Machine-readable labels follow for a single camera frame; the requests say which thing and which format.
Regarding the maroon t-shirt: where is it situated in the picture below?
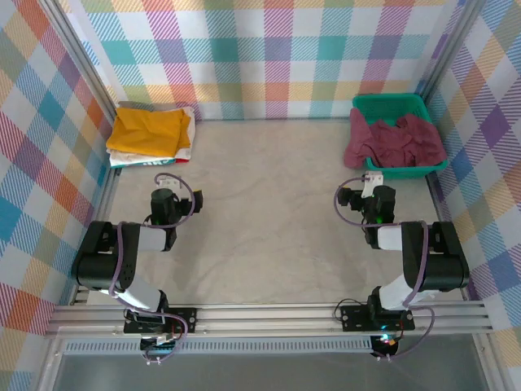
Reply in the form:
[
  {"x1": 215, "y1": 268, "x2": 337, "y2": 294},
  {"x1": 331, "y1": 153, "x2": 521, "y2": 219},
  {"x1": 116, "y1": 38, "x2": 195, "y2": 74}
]
[{"x1": 344, "y1": 108, "x2": 449, "y2": 170}]

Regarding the stack of folded clothes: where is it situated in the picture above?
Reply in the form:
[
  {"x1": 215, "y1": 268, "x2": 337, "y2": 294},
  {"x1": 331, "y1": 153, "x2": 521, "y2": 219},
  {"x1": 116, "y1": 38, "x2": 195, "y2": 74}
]
[{"x1": 107, "y1": 105, "x2": 197, "y2": 169}]

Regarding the folded yellow t-shirt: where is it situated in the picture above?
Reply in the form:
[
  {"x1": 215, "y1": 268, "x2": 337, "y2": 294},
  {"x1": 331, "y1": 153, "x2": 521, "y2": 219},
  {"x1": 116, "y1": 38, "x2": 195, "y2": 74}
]
[{"x1": 105, "y1": 106, "x2": 192, "y2": 158}]

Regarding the green plastic basket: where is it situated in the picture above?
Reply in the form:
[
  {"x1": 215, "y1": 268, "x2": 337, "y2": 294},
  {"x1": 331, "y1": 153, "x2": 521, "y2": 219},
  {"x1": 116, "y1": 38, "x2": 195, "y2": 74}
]
[{"x1": 352, "y1": 93, "x2": 449, "y2": 180}]

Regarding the white cable bracket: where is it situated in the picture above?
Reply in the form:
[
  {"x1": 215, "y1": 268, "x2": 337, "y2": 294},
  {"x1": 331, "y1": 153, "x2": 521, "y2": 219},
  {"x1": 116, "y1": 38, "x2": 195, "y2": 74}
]
[
  {"x1": 155, "y1": 174, "x2": 183, "y2": 189},
  {"x1": 363, "y1": 170, "x2": 384, "y2": 197}
]

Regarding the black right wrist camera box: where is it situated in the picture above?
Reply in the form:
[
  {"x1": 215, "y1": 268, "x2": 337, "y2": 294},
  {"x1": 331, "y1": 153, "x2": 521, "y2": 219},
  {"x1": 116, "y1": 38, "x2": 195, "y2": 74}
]
[{"x1": 338, "y1": 186, "x2": 356, "y2": 212}]

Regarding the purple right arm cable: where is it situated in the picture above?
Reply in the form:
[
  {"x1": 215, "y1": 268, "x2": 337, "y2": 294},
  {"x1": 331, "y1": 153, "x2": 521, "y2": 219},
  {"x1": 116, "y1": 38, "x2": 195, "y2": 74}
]
[{"x1": 333, "y1": 177, "x2": 436, "y2": 362}]

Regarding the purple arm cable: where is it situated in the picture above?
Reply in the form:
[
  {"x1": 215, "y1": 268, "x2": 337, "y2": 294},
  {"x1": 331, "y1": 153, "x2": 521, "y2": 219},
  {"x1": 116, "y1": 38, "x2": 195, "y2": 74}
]
[
  {"x1": 333, "y1": 177, "x2": 436, "y2": 362},
  {"x1": 109, "y1": 173, "x2": 196, "y2": 366}
]

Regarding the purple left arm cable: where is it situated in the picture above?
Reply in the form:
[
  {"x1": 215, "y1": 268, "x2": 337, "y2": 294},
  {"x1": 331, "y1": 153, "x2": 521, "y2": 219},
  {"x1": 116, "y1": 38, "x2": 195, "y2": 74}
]
[{"x1": 109, "y1": 173, "x2": 196, "y2": 366}]

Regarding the aluminium side rail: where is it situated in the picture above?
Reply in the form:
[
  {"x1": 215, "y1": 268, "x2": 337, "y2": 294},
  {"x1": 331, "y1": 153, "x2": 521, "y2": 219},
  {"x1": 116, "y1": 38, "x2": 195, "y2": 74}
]
[{"x1": 71, "y1": 166, "x2": 121, "y2": 306}]

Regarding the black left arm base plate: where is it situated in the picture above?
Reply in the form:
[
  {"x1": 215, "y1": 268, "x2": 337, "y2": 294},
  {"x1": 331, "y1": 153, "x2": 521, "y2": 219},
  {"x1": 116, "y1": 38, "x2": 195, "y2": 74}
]
[{"x1": 124, "y1": 307, "x2": 199, "y2": 335}]

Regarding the thin black wire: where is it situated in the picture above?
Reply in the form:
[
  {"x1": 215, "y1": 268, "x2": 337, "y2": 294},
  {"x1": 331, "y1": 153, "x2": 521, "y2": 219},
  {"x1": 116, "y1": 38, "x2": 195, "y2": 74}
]
[{"x1": 333, "y1": 300, "x2": 370, "y2": 323}]

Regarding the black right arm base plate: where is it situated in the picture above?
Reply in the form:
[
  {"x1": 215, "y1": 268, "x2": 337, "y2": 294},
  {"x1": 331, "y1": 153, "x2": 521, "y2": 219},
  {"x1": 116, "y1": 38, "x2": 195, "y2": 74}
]
[{"x1": 339, "y1": 303, "x2": 416, "y2": 332}]

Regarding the long aluminium base rail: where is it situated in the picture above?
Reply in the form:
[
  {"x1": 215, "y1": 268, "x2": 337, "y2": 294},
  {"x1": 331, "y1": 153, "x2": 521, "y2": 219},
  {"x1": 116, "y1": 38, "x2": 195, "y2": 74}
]
[{"x1": 44, "y1": 301, "x2": 493, "y2": 339}]

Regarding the aluminium frame post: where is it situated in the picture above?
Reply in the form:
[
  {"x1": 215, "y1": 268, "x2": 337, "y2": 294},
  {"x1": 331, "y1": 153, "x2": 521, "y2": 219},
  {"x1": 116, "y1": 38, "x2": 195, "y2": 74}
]
[
  {"x1": 418, "y1": 0, "x2": 485, "y2": 107},
  {"x1": 38, "y1": 0, "x2": 119, "y2": 123}
]

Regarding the grey slotted cable duct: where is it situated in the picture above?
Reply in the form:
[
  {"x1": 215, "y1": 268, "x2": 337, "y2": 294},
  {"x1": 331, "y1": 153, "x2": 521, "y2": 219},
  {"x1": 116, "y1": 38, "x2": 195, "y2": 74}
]
[{"x1": 63, "y1": 340, "x2": 375, "y2": 355}]

